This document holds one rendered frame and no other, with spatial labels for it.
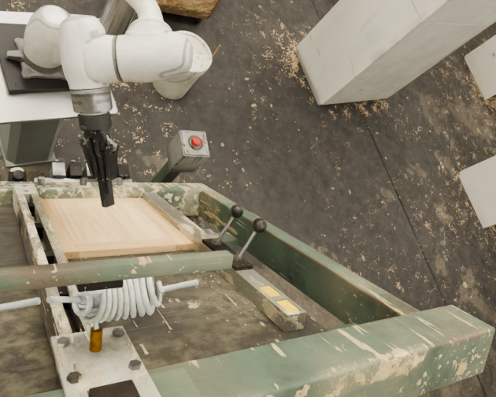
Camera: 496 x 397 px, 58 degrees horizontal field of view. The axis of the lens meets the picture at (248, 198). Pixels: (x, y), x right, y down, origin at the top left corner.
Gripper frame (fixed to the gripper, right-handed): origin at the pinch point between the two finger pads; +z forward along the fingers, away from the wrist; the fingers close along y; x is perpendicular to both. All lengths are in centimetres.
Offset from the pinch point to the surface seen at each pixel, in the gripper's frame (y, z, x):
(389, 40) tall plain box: -18, -26, 252
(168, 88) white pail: -123, -3, 146
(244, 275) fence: 35.5, 17.5, 9.6
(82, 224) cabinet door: -19.8, 15.0, 4.0
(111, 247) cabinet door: -0.1, 15.1, -1.0
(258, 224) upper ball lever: 33.5, 8.1, 18.9
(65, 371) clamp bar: 47, 1, -43
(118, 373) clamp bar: 52, 2, -39
